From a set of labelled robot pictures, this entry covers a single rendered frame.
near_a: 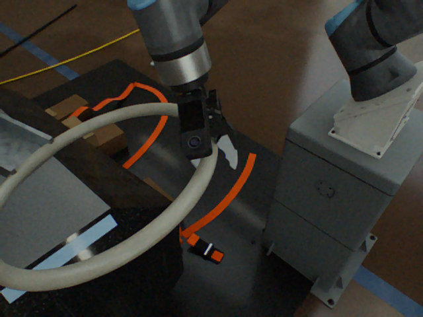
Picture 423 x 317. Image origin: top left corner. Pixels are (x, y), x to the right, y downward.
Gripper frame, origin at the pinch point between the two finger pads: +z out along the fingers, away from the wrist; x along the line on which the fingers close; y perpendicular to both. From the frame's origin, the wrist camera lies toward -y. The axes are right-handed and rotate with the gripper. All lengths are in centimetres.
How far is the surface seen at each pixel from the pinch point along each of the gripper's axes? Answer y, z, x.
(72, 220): 13, 17, 47
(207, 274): 44, 101, 32
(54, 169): 32, 11, 56
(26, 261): 1, 16, 55
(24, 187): 25, 10, 63
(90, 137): 116, 48, 89
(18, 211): 16, 12, 62
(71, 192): 23, 14, 49
